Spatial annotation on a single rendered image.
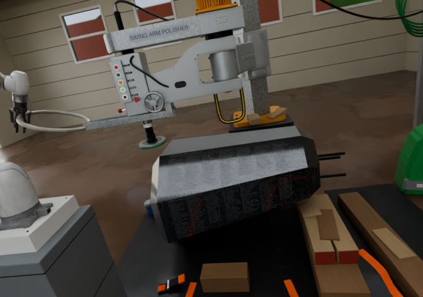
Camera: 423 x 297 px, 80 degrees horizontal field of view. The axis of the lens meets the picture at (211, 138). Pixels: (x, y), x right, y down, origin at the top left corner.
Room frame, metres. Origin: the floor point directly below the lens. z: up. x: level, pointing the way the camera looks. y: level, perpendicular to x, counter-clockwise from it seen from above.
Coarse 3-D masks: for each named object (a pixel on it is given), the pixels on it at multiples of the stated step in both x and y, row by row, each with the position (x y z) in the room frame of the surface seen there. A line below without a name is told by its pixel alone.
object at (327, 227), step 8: (312, 200) 1.62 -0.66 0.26; (304, 208) 1.55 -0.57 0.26; (312, 208) 1.53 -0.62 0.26; (304, 216) 1.47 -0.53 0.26; (312, 216) 1.46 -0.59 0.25; (320, 216) 1.43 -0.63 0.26; (328, 216) 1.42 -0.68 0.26; (320, 224) 1.36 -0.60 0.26; (328, 224) 1.35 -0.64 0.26; (320, 232) 1.29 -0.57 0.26; (328, 232) 1.28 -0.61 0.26; (336, 232) 1.26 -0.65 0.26
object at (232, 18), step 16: (192, 16) 1.82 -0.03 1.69; (208, 16) 1.80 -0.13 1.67; (224, 16) 1.80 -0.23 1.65; (240, 16) 1.80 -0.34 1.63; (112, 32) 1.82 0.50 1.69; (128, 32) 1.81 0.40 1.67; (144, 32) 1.81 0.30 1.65; (160, 32) 1.81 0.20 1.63; (176, 32) 1.81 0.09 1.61; (192, 32) 1.81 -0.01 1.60; (208, 32) 1.80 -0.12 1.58; (224, 32) 1.83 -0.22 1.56; (112, 48) 1.83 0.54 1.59; (128, 48) 1.82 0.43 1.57
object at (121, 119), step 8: (160, 112) 1.86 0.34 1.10; (96, 120) 1.98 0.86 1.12; (104, 120) 1.97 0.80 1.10; (112, 120) 1.86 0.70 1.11; (120, 120) 1.86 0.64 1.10; (128, 120) 1.86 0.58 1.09; (136, 120) 1.86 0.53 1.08; (144, 120) 1.86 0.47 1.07; (88, 128) 1.87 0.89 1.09; (96, 128) 1.87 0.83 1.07
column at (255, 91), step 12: (240, 0) 2.37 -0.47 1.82; (252, 0) 2.42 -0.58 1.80; (252, 12) 2.41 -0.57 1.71; (252, 24) 2.41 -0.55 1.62; (252, 84) 2.38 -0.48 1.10; (264, 84) 2.42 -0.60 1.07; (252, 96) 2.37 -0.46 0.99; (264, 96) 2.42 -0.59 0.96; (252, 108) 2.38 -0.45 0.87; (264, 108) 2.41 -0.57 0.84
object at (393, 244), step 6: (384, 228) 1.34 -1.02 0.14; (378, 234) 1.30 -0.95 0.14; (384, 234) 1.29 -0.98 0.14; (390, 234) 1.28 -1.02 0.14; (384, 240) 1.24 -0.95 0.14; (390, 240) 1.24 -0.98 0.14; (396, 240) 1.23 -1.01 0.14; (390, 246) 1.19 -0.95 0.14; (396, 246) 1.19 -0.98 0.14; (402, 246) 1.18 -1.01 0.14; (396, 252) 1.14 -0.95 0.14; (402, 252) 1.13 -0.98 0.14; (408, 252) 1.13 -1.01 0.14; (402, 258) 1.10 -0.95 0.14; (408, 258) 1.10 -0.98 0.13
